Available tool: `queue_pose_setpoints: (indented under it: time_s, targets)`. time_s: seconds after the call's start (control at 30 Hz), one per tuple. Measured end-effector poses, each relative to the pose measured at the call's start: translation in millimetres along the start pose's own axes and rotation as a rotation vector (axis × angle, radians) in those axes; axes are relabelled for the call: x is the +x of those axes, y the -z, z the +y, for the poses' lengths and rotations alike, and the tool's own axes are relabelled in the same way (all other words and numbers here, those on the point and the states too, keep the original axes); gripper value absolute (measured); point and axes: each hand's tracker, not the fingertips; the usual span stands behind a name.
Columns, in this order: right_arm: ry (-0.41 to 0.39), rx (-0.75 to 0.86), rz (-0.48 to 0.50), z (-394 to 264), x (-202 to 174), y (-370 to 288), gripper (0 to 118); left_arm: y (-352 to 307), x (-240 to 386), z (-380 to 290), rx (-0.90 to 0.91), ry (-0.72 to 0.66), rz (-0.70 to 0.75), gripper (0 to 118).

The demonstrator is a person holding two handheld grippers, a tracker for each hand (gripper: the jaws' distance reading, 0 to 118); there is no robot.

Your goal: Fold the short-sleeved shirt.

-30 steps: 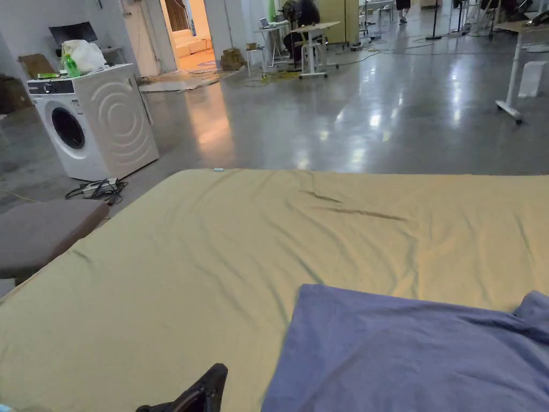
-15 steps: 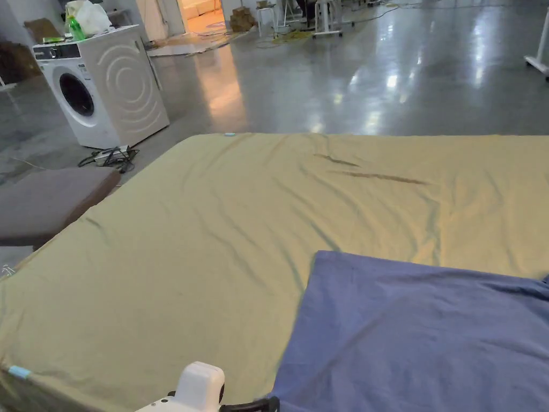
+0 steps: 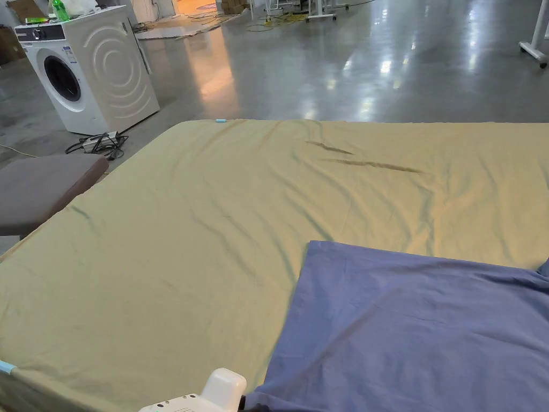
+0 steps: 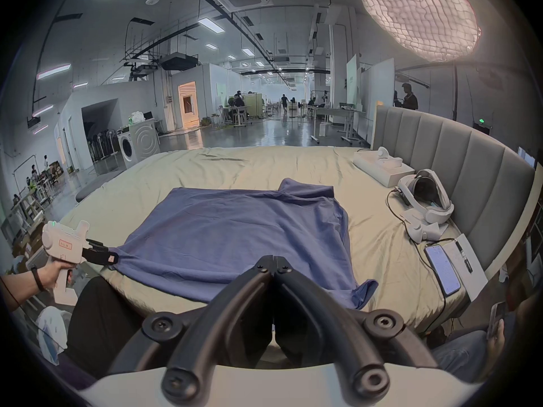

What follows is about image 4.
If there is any washing machine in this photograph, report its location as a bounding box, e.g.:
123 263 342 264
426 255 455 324
116 119 161 170

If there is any white hand controller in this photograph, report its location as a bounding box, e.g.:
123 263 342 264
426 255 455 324
377 146 404 169
403 210 449 244

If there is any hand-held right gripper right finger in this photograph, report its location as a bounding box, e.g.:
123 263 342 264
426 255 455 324
275 256 440 402

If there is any group of people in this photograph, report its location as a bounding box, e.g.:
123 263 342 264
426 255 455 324
226 91 247 123
23 154 52 187

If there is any bed with beige sheet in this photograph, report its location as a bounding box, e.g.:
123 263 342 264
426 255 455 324
59 145 472 339

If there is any black phone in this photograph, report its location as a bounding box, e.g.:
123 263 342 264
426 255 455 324
425 244 462 297

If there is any white flat box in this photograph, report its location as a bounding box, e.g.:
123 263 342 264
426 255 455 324
353 149 416 188

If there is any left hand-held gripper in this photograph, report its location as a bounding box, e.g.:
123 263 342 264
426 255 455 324
41 220 120 307

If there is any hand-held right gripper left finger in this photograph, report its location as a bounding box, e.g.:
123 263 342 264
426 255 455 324
108 256 277 402

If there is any large softbox lamp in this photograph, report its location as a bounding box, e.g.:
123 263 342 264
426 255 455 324
356 0 482 63

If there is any grey padded headboard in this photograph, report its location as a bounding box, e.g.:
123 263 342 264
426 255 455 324
372 105 537 280

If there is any white headset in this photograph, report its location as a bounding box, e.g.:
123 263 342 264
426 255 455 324
397 169 455 228

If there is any person's left hand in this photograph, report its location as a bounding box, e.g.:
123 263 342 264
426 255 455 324
40 259 75 291

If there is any person's left forearm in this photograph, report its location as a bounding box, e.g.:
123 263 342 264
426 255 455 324
0 268 46 313

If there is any dark blue shirt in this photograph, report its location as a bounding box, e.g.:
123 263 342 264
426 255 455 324
108 178 379 311

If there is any black cable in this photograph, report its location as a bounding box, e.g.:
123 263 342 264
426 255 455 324
385 188 455 298

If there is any grey table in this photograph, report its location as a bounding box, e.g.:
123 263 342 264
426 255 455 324
311 103 366 146

